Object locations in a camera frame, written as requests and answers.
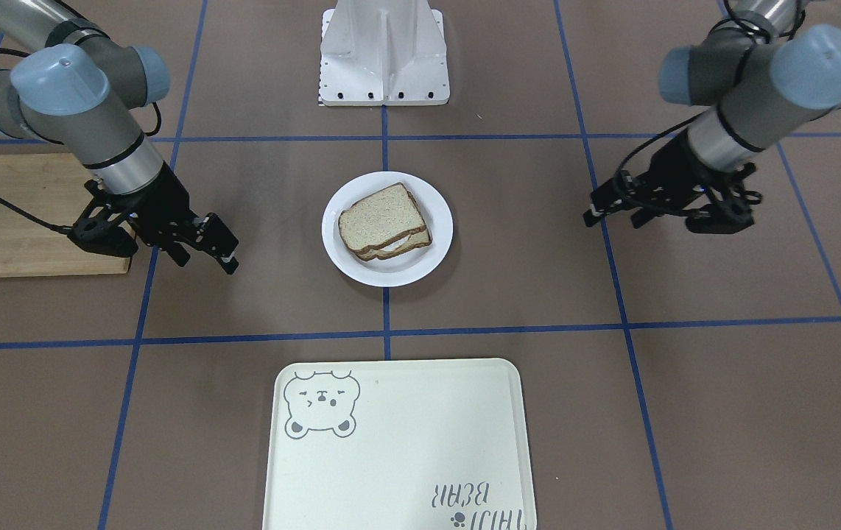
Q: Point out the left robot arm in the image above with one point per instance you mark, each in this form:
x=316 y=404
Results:
x=757 y=77

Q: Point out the fried egg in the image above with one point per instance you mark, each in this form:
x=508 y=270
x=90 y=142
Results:
x=398 y=248

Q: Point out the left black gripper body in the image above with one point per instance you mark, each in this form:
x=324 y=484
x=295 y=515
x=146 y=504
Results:
x=674 y=165

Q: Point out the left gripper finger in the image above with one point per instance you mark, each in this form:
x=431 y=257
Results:
x=642 y=217
x=605 y=201

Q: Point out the cream bear serving tray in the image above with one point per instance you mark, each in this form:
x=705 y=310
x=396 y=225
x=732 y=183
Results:
x=399 y=444

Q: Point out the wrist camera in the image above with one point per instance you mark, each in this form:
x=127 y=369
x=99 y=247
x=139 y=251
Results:
x=99 y=230
x=730 y=205

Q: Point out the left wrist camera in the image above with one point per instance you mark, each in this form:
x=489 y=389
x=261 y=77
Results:
x=730 y=205

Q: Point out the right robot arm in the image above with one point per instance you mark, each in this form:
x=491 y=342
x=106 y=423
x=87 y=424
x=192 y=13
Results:
x=75 y=87

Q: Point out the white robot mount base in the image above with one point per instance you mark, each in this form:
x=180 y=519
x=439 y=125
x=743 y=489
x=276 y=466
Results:
x=377 y=53

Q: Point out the white round plate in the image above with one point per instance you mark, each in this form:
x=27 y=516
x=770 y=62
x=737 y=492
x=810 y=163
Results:
x=399 y=270

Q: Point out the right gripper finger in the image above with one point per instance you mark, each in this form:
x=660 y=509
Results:
x=177 y=253
x=209 y=234

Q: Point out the wooden cutting board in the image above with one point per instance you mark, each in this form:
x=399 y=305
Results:
x=49 y=186

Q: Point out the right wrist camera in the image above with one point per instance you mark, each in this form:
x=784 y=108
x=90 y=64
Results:
x=99 y=230

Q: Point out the bread slice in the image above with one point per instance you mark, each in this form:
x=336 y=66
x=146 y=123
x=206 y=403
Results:
x=380 y=221
x=409 y=243

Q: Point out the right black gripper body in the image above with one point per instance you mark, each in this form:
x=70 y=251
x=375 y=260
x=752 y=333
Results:
x=163 y=200

